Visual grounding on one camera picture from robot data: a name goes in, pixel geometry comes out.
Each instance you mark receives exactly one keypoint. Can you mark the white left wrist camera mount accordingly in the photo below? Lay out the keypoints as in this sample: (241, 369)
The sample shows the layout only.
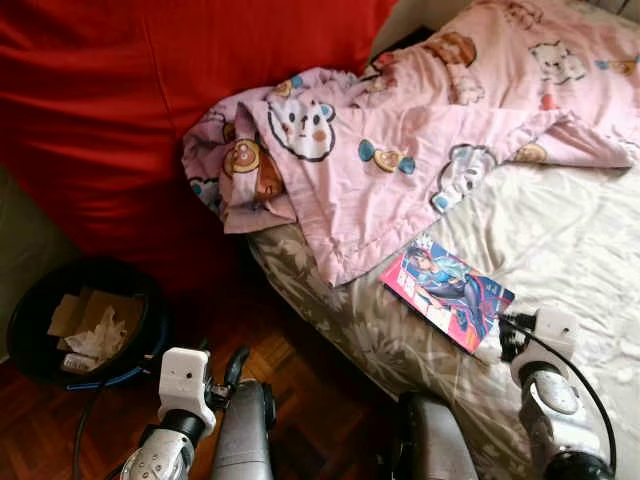
(185, 385)

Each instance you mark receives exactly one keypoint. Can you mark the black rubbish bin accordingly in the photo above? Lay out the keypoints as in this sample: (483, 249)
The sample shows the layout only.
(25, 330)

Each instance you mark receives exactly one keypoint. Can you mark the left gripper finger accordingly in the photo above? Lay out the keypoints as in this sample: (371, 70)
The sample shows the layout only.
(240, 365)

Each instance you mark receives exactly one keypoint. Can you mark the pink cartoon bear blanket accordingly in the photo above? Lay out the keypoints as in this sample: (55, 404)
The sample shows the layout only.
(400, 130)

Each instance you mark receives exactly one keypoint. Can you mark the colourful comic book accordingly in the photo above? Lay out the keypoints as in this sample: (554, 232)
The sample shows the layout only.
(445, 290)

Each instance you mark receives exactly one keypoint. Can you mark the bed with beige floral sheet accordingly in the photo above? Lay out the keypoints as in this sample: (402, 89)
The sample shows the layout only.
(560, 240)

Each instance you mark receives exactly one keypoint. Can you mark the crumpled white tissue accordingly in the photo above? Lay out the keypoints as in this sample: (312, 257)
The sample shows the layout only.
(100, 340)

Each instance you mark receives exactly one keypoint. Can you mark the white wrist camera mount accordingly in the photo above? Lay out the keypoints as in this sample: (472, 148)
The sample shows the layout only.
(185, 385)
(558, 328)

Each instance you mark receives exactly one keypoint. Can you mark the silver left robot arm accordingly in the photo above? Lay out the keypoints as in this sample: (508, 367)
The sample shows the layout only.
(160, 460)

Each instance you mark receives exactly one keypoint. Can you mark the grey right robot leg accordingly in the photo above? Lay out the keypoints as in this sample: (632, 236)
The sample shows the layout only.
(435, 445)

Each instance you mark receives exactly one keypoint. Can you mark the brown cardboard piece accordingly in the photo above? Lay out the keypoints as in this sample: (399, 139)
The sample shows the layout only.
(75, 305)

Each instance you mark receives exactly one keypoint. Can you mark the red fabric cover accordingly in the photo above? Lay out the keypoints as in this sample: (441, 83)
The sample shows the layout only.
(120, 100)

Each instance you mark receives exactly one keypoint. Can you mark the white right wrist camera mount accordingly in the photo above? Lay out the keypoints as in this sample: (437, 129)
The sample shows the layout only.
(558, 328)

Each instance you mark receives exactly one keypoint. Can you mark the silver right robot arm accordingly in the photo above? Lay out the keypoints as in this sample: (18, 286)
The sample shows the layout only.
(555, 400)

